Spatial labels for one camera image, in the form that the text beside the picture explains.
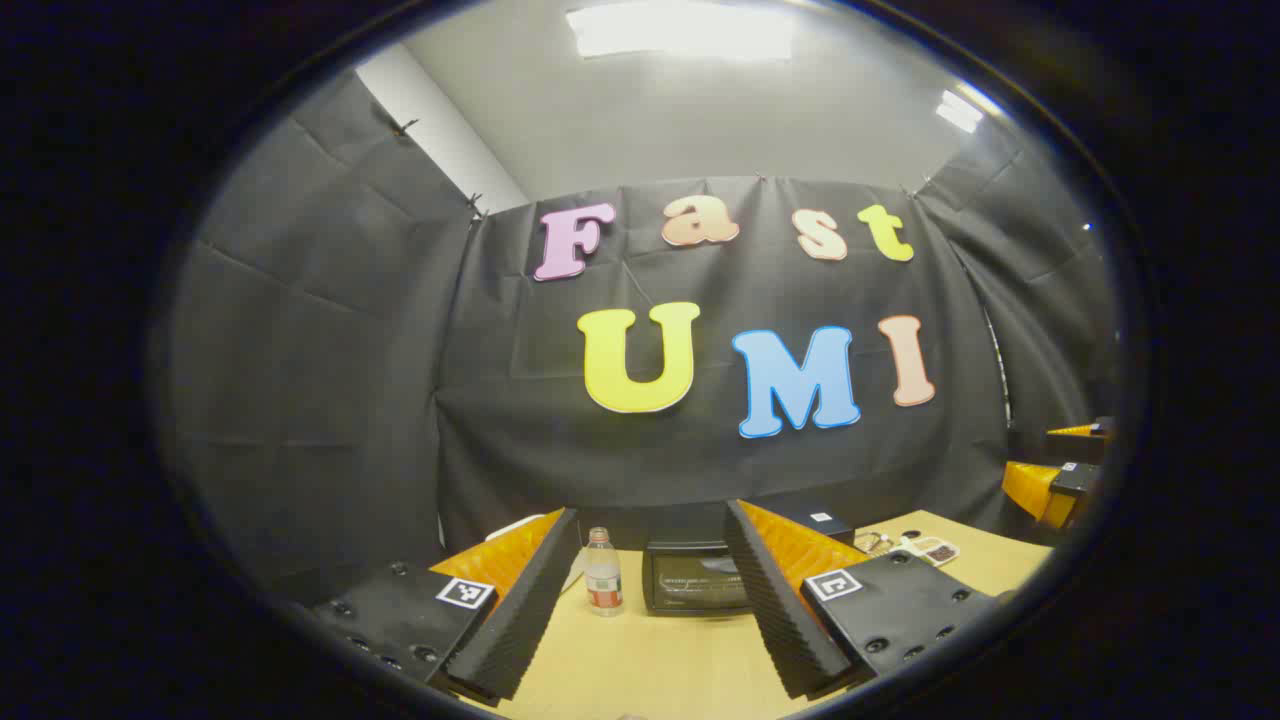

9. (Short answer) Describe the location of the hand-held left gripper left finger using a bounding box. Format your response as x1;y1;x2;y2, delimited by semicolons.
310;508;583;703

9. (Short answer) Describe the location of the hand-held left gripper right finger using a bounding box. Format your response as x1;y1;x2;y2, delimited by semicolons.
722;498;1001;701

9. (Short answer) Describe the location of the black electric oven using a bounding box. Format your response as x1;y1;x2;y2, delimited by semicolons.
642;503;857;616

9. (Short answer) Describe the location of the clear plastic water bottle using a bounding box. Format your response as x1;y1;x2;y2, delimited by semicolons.
584;527;624;617

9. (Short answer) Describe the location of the white divided condiment dish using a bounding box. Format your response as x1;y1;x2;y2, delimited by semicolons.
898;535;961;568

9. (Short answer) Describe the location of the black backdrop cloth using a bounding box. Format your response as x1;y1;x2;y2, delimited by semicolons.
160;70;1121;591

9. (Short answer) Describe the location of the large ceiling light panel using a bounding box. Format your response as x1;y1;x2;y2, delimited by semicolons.
566;0;797;60

